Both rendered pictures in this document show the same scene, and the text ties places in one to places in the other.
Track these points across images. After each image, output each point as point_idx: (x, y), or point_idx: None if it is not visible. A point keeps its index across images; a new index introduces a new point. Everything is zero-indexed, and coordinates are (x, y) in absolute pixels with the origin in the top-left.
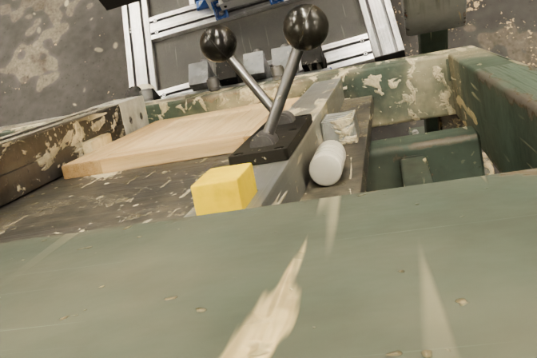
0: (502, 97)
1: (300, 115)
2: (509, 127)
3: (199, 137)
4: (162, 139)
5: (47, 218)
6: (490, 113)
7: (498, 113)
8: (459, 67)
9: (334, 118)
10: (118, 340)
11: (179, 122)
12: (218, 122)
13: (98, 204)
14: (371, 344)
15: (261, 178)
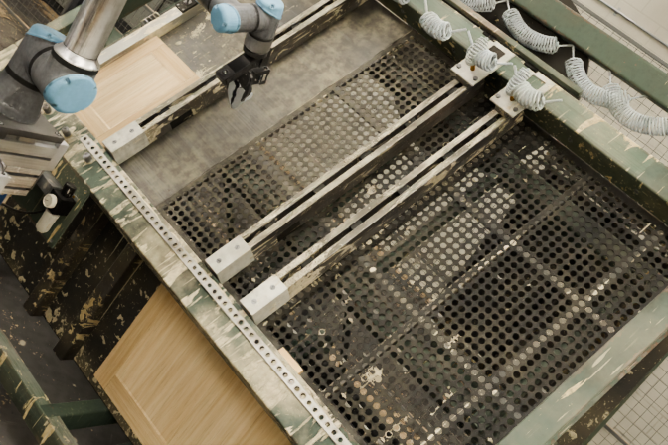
0: None
1: (177, 5)
2: None
3: (156, 70)
4: (157, 87)
5: (244, 39)
6: None
7: None
8: (66, 28)
9: (155, 17)
10: None
11: (112, 124)
12: (122, 92)
13: (229, 38)
14: None
15: None
